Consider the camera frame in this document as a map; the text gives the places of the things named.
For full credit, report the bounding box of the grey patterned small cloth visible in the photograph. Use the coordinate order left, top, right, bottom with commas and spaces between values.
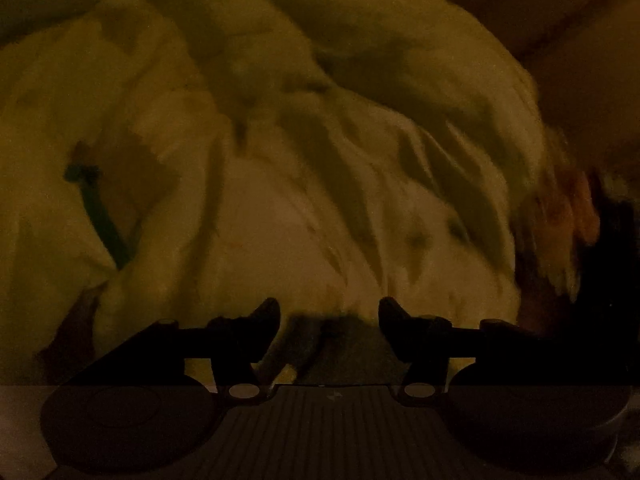
256, 310, 407, 387

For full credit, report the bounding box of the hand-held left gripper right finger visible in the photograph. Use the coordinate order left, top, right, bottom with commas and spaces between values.
378, 296, 532, 404

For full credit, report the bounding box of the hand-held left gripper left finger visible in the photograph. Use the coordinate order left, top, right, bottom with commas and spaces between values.
144, 297, 282, 404

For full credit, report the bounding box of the crumpled white cloth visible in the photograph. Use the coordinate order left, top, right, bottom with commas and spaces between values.
0, 0, 566, 386

